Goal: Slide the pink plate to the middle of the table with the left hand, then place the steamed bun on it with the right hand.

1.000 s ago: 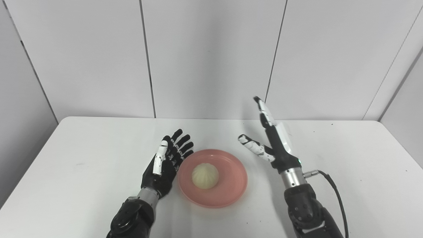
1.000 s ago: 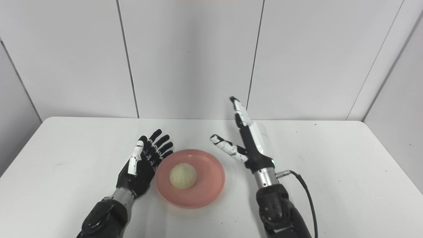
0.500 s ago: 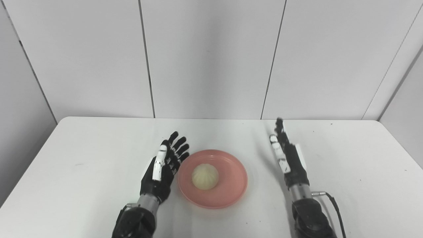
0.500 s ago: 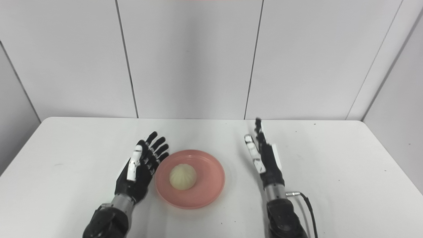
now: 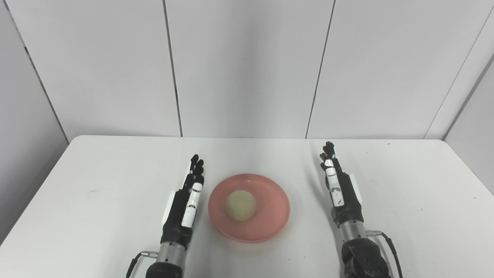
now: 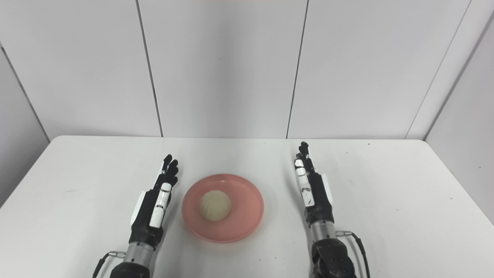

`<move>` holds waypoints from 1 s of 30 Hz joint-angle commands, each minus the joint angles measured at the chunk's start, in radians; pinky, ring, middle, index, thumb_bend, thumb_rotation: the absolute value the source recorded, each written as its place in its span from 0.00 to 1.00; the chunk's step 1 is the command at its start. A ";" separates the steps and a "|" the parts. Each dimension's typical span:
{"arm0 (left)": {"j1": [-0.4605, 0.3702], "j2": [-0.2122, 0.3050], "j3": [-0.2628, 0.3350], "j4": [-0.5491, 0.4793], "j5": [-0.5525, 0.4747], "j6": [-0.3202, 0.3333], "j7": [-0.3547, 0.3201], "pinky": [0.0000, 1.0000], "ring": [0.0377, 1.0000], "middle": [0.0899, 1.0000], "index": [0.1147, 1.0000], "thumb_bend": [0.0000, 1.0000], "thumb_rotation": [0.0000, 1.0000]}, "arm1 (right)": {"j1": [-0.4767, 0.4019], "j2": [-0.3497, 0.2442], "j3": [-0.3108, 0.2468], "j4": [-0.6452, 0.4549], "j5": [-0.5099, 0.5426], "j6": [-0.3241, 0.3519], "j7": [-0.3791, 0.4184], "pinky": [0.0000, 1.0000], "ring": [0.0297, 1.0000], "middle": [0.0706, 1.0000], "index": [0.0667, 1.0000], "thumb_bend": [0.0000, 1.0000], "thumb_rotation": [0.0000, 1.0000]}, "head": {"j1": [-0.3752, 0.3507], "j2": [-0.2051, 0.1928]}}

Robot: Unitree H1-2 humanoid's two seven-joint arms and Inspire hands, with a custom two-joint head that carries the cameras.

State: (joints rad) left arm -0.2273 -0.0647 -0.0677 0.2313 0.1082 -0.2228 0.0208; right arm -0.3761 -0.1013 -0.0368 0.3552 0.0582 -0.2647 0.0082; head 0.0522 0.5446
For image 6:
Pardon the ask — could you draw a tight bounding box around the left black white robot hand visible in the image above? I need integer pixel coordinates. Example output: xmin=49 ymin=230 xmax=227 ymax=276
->
xmin=129 ymin=154 xmax=179 ymax=247

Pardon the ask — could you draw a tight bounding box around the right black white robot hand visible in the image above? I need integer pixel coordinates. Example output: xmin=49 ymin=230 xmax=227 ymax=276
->
xmin=294 ymin=141 xmax=335 ymax=226

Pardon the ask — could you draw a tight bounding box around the cream steamed bun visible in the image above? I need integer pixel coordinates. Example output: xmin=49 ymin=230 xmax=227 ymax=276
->
xmin=199 ymin=191 xmax=232 ymax=222

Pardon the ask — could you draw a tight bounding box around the pink round plate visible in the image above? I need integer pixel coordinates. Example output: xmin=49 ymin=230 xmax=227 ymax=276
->
xmin=182 ymin=174 xmax=265 ymax=244

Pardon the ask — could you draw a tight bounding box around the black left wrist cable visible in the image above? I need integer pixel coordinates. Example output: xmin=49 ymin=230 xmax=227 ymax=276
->
xmin=92 ymin=251 xmax=126 ymax=278

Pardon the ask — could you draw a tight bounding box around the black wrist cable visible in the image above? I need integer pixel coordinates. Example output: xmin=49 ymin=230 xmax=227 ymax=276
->
xmin=336 ymin=231 xmax=371 ymax=278
xmin=92 ymin=251 xmax=126 ymax=278

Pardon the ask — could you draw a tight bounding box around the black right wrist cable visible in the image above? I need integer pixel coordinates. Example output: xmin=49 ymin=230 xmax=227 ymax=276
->
xmin=336 ymin=231 xmax=371 ymax=278

